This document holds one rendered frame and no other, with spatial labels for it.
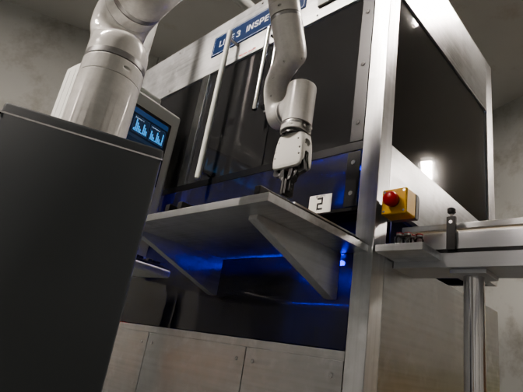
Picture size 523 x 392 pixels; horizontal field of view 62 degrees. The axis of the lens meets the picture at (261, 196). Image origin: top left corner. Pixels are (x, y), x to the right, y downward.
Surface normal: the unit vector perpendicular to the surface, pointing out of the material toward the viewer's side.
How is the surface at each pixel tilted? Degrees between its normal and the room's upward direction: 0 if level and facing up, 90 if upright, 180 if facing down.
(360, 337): 90
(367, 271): 90
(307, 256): 90
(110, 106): 90
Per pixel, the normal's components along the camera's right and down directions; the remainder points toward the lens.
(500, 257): -0.68, -0.35
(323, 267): 0.72, -0.13
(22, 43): 0.39, -0.26
